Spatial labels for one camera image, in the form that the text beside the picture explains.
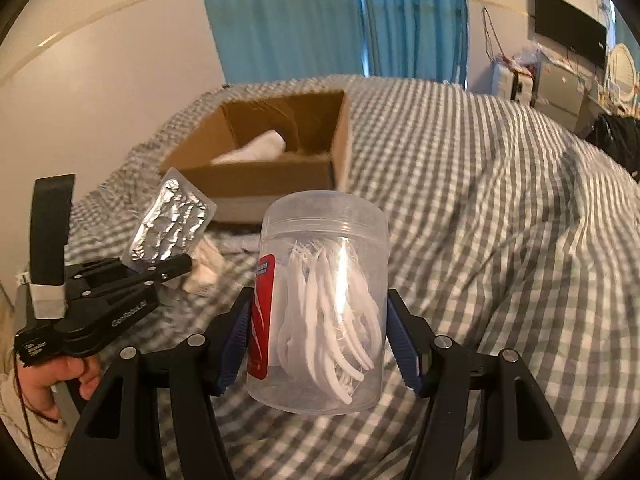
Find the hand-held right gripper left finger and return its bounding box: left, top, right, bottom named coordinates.
left=55, top=285, right=256, bottom=480

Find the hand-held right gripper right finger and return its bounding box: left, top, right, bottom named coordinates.
left=386, top=287, right=583, bottom=480

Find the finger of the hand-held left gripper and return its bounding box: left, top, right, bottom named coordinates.
left=66, top=258, right=137, bottom=289
left=85, top=254, right=197, bottom=307

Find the silver blister pack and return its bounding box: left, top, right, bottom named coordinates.
left=121, top=167, right=218, bottom=267

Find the bunch of white floss picks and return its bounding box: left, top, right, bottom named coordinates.
left=277, top=240, right=379, bottom=406

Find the clear plastic jar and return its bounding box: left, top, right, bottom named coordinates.
left=245, top=191, right=391, bottom=416

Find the person's left forearm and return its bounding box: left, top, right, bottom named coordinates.
left=0, top=360, right=70, bottom=480

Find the person's left hand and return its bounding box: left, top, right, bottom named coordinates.
left=22, top=352, right=104, bottom=420

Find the white crumpled packet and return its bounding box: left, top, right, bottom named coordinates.
left=181, top=236, right=227, bottom=297

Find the grey checked blanket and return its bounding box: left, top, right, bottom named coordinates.
left=65, top=74, right=640, bottom=480

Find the cardboard box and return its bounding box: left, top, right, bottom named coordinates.
left=159, top=89, right=353, bottom=223

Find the white rolled cloth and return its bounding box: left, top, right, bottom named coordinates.
left=210, top=130, right=289, bottom=166

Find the blue curtain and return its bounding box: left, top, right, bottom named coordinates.
left=360, top=0, right=469, bottom=84
left=192, top=0, right=372, bottom=87

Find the white small appliance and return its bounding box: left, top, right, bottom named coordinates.
left=492, top=60, right=517, bottom=99

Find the black bag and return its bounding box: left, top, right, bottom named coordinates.
left=586, top=112, right=640, bottom=182

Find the grey cabinet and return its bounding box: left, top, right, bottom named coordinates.
left=532, top=55, right=603, bottom=134

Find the white round chair back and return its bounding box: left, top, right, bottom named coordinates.
left=606, top=42, right=639, bottom=97

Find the dark red cable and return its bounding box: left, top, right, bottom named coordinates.
left=14, top=360, right=53, bottom=480

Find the black wall television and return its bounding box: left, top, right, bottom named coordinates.
left=532, top=0, right=609, bottom=69

